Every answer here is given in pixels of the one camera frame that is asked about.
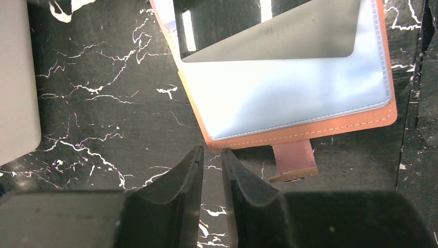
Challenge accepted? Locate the brown leather card holder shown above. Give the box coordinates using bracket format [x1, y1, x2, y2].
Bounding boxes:
[151, 1, 397, 182]

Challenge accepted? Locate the single black VIP card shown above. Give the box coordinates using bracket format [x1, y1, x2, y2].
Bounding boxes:
[173, 1, 361, 63]

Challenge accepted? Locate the white plastic card tray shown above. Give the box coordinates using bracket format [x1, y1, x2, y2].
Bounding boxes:
[1, 1, 41, 165]

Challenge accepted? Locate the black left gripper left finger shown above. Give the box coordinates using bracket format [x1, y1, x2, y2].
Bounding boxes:
[1, 146, 204, 247]

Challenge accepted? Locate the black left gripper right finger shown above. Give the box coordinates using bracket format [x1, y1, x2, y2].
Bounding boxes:
[222, 150, 436, 247]

